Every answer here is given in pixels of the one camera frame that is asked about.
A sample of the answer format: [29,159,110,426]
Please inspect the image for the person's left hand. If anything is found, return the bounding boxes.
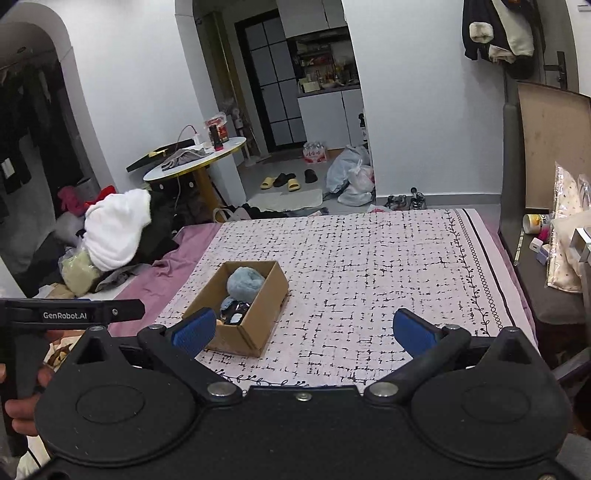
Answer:
[4,369,54,437]

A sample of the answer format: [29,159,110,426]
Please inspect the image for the red cloth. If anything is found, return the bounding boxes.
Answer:
[58,185,116,217]

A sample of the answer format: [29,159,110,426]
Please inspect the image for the hanging black cream coat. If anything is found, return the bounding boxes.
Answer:
[462,0,548,79]

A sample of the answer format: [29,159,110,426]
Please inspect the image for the black flat board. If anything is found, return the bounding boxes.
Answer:
[126,147,178,174]

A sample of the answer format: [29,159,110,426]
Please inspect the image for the white tote bag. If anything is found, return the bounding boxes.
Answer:
[211,205,250,223]

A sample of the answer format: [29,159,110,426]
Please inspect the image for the grey plastic bag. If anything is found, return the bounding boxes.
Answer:
[325,144,372,195]

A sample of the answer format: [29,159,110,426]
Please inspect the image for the white cabinet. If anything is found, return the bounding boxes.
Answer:
[298,88,365,148]

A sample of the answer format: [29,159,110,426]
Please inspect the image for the grey crumpled garment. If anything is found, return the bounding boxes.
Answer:
[95,263,153,294]

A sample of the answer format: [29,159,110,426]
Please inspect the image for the white round table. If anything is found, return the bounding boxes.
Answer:
[142,136,247,222]

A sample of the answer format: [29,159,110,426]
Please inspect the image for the pale floor mat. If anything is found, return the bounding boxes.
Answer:
[247,188,324,213]

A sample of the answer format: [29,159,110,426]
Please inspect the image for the white black-dashed printed blanket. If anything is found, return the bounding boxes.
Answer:
[152,208,539,386]

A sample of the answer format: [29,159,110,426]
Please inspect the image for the black framed glass door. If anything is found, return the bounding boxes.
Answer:
[235,9,308,151]

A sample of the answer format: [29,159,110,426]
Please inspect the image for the black plastic-wrapped toy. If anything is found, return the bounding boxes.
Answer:
[221,300,252,326]

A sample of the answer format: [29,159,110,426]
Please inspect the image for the dark clothes pile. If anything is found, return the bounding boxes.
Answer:
[134,187,213,264]

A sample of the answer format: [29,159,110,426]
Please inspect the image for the grey blue plush toy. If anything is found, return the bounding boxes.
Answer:
[226,267,266,301]

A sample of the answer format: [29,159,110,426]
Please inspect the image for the white fluffy towel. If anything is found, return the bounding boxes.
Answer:
[84,188,152,272]

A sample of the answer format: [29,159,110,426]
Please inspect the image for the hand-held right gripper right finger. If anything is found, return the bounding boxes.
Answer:
[362,308,541,407]

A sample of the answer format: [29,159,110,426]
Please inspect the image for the small white jar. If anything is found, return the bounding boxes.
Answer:
[523,213,552,235]

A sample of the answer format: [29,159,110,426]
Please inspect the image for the grey chair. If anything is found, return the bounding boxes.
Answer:
[498,79,591,370]

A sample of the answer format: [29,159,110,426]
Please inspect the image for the cluttered kitchen shelf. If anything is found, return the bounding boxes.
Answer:
[288,34,361,95]

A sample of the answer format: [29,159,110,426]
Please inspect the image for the hanging dark wardrobe clothes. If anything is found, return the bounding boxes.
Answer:
[0,60,86,199]

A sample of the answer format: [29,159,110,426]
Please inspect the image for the floral clear plastic bag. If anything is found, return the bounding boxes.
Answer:
[545,161,591,294]

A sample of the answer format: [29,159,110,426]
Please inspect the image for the brown cardboard box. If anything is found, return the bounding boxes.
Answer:
[182,260,291,358]

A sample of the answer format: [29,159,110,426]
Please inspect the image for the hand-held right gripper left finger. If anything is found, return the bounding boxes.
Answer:
[69,308,243,407]

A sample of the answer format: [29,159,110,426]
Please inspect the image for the grey cloth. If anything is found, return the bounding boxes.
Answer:
[159,147,208,171]

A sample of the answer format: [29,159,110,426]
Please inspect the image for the red package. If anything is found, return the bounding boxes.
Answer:
[205,115,230,144]

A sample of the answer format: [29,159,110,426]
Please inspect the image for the white plastic bag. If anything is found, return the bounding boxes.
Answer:
[337,166,376,207]

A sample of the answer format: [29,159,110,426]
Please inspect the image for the pack of water bottles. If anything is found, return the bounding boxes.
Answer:
[302,141,329,164]

